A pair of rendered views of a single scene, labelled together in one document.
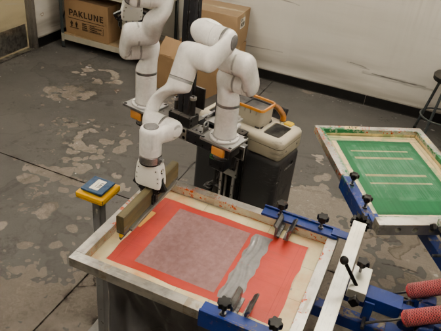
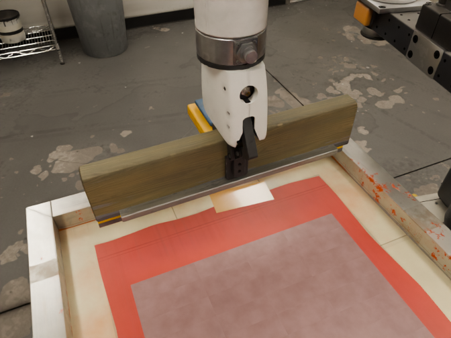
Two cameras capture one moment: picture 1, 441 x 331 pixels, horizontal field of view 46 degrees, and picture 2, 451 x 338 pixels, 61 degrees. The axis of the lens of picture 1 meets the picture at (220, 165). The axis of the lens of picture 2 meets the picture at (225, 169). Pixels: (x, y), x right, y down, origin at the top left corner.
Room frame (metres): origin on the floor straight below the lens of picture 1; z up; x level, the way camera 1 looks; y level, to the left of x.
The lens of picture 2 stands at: (1.20, -0.04, 1.44)
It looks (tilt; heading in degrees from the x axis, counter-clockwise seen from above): 43 degrees down; 47
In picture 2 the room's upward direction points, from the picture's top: straight up
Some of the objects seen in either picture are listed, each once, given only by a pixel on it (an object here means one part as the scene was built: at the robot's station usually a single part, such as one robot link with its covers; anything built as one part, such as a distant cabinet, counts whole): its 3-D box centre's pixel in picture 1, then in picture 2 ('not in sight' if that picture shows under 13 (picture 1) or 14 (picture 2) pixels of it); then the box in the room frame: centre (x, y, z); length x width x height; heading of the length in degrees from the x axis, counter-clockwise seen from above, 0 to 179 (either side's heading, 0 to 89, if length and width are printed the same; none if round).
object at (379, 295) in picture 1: (373, 298); not in sight; (1.19, -0.53, 1.02); 0.17 x 0.06 x 0.05; 70
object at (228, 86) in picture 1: (231, 86); not in sight; (1.90, -0.01, 1.37); 0.13 x 0.10 x 0.16; 60
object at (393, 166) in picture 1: (415, 174); not in sight; (1.91, -0.84, 1.05); 1.08 x 0.61 x 0.23; 10
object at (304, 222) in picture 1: (298, 226); not in sight; (1.56, -0.32, 0.98); 0.30 x 0.05 x 0.07; 70
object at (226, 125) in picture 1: (228, 119); not in sight; (1.92, -0.01, 1.21); 0.16 x 0.13 x 0.15; 149
